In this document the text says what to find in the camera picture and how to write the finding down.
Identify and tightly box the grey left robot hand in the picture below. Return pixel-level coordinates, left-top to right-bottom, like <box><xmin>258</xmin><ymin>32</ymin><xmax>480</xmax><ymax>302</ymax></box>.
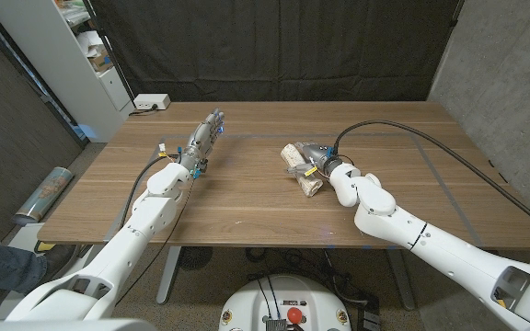
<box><xmin>179</xmin><ymin>108</ymin><xmax>226</xmax><ymax>179</ymax></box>

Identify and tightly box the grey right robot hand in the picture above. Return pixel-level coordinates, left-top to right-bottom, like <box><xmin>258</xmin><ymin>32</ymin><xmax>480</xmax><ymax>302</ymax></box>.
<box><xmin>286</xmin><ymin>141</ymin><xmax>344</xmax><ymax>176</ymax></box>

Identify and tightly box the beige patterned pen bag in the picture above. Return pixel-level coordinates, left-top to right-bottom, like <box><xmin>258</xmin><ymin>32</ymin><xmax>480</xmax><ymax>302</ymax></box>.
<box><xmin>280</xmin><ymin>143</ymin><xmax>324</xmax><ymax>198</ymax></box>

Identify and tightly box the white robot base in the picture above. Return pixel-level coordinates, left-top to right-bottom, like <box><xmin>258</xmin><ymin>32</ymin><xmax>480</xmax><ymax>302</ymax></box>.
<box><xmin>217</xmin><ymin>274</ymin><xmax>352</xmax><ymax>331</ymax></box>

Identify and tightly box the white power strip box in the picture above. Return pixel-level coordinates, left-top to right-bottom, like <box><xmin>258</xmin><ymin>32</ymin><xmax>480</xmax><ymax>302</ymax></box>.
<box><xmin>132</xmin><ymin>93</ymin><xmax>172</xmax><ymax>111</ymax></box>

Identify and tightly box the black backdrop cloth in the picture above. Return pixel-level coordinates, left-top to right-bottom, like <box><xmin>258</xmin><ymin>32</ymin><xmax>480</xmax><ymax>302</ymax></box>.
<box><xmin>88</xmin><ymin>0</ymin><xmax>464</xmax><ymax>103</ymax></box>

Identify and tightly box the round black floor fan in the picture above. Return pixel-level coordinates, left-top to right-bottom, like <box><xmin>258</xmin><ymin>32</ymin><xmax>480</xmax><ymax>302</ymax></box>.
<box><xmin>178</xmin><ymin>246</ymin><xmax>214</xmax><ymax>271</ymax></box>

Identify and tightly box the brown cardboard box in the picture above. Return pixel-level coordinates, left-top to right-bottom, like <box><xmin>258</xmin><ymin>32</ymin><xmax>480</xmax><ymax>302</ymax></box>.
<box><xmin>87</xmin><ymin>45</ymin><xmax>114</xmax><ymax>74</ymax></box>

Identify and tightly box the grey metal table leg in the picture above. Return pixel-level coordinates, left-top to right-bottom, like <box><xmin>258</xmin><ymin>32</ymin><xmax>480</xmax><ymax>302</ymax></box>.
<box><xmin>156</xmin><ymin>245</ymin><xmax>183</xmax><ymax>305</ymax></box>
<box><xmin>384</xmin><ymin>247</ymin><xmax>417</xmax><ymax>312</ymax></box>

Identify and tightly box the white paper stack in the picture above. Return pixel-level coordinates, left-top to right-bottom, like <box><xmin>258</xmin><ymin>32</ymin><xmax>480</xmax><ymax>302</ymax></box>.
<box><xmin>75</xmin><ymin>29</ymin><xmax>105</xmax><ymax>59</ymax></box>

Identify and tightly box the white shelf cabinet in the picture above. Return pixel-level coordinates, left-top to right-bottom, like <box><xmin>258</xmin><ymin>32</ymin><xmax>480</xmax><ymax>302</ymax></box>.
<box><xmin>0</xmin><ymin>0</ymin><xmax>136</xmax><ymax>143</ymax></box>

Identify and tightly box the black foot pedal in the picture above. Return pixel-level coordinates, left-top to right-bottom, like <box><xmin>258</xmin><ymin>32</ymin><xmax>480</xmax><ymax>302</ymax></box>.
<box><xmin>356</xmin><ymin>293</ymin><xmax>382</xmax><ymax>331</ymax></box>

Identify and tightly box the dark person's shoe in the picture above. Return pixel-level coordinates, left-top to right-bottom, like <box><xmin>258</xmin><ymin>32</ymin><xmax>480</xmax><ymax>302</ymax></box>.
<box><xmin>43</xmin><ymin>243</ymin><xmax>80</xmax><ymax>277</ymax></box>

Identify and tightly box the perforated panel partition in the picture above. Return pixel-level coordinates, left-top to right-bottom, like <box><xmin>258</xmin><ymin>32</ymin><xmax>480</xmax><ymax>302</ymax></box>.
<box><xmin>0</xmin><ymin>13</ymin><xmax>86</xmax><ymax>240</ymax></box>

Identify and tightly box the white robot torso edge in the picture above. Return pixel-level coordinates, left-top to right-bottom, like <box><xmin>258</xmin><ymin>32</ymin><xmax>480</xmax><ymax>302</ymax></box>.
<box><xmin>0</xmin><ymin>318</ymin><xmax>158</xmax><ymax>331</ymax></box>

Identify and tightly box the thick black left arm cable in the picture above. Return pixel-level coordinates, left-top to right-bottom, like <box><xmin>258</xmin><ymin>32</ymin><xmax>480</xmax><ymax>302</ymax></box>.
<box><xmin>120</xmin><ymin>154</ymin><xmax>181</xmax><ymax>226</ymax></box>

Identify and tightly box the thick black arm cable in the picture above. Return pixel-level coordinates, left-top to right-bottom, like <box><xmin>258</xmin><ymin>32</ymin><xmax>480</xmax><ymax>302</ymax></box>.
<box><xmin>332</xmin><ymin>119</ymin><xmax>530</xmax><ymax>241</ymax></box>
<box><xmin>120</xmin><ymin>154</ymin><xmax>181</xmax><ymax>226</ymax></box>

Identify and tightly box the black floor cable bundle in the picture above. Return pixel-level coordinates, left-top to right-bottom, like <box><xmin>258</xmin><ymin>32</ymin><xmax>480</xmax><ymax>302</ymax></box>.
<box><xmin>246</xmin><ymin>247</ymin><xmax>367</xmax><ymax>304</ymax></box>

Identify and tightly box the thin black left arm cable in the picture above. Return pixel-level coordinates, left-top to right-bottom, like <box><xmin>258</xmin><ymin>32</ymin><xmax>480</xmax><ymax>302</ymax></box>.
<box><xmin>116</xmin><ymin>177</ymin><xmax>196</xmax><ymax>302</ymax></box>

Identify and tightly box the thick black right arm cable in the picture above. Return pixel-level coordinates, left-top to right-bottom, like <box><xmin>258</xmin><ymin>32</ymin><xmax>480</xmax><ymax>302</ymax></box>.
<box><xmin>332</xmin><ymin>119</ymin><xmax>530</xmax><ymax>241</ymax></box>

